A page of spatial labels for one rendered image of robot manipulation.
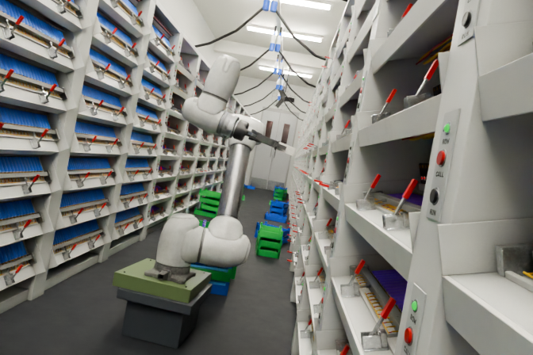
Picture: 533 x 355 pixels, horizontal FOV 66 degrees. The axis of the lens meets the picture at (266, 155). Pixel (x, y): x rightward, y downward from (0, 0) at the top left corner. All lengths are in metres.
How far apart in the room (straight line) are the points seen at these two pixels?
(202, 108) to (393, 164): 0.71
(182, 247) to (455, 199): 1.48
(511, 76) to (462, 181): 0.11
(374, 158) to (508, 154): 0.70
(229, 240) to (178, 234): 0.22
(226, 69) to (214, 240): 0.74
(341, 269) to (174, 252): 0.87
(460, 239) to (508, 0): 0.24
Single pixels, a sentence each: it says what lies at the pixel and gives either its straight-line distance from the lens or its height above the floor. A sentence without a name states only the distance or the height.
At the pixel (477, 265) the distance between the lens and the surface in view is 0.47.
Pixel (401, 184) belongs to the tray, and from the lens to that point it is 1.16.
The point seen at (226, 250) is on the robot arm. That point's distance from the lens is 1.82.
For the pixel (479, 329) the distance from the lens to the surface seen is 0.40.
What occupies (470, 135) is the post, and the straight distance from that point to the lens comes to 0.46.
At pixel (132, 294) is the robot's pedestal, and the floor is 0.19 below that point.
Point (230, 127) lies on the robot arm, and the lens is 1.49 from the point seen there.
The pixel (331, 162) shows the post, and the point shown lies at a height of 0.87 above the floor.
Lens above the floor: 0.84
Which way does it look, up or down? level
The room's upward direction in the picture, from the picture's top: 11 degrees clockwise
